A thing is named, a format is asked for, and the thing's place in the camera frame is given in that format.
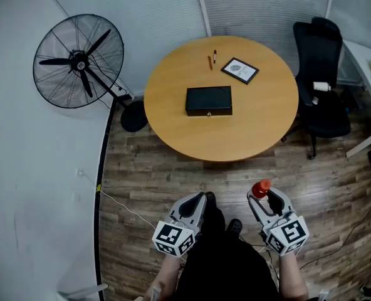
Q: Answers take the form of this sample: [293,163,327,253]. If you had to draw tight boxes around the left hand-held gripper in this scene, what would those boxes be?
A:
[152,192,207,258]

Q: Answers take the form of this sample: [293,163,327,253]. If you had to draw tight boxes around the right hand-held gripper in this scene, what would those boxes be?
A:
[247,187,310,257]

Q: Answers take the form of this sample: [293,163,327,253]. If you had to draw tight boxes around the red capped small bottle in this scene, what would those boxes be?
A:
[251,179,271,199]

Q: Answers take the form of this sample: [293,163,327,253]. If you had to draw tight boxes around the black metal box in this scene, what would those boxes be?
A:
[184,85,234,117]

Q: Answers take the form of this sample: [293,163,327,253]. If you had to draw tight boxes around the person's left forearm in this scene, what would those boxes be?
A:
[155,254,186,301]

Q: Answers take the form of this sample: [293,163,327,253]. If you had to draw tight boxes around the person's right forearm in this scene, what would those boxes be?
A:
[278,251,309,301]

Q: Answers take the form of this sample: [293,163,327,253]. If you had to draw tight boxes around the person's right shoe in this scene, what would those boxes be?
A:
[226,218,243,241]

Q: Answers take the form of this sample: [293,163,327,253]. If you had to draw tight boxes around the person's black clothing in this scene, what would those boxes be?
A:
[172,198,280,301]

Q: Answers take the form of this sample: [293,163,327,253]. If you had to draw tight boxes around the white rack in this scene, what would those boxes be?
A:
[56,282,108,301]

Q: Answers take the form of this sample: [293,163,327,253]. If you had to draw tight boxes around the black framed picture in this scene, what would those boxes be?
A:
[220,56,260,85]

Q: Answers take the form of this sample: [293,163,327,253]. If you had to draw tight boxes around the black office chair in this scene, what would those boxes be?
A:
[281,16,360,161]

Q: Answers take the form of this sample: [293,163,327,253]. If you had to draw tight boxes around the black standing fan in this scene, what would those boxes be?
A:
[32,13,149,134]

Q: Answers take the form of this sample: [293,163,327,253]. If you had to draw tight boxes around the white floor cable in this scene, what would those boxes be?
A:
[78,169,157,231]

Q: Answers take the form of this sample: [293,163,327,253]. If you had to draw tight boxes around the black floor cable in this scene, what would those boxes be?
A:
[298,199,371,271]

